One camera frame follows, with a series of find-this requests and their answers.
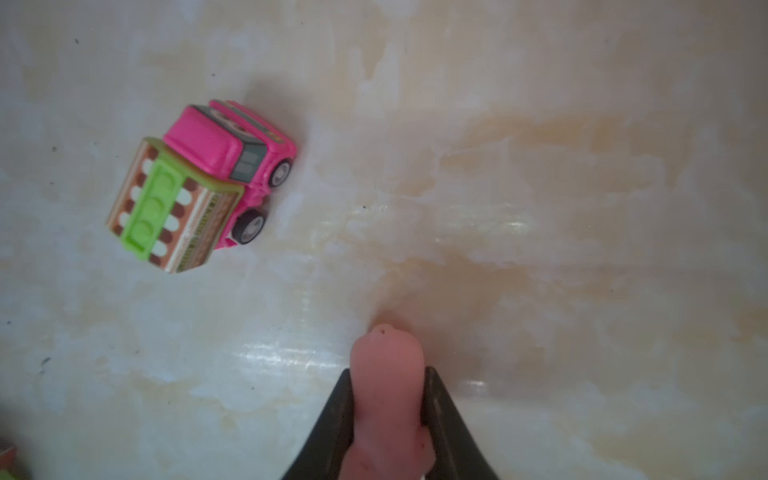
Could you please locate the pink green toy car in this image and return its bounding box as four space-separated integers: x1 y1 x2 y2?
106 100 297 274

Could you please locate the pink pig toy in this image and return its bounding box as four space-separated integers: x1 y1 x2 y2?
339 324 435 479

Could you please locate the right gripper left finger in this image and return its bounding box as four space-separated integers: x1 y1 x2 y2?
282 369 354 480

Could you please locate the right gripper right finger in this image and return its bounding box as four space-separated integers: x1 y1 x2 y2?
421 366 498 480

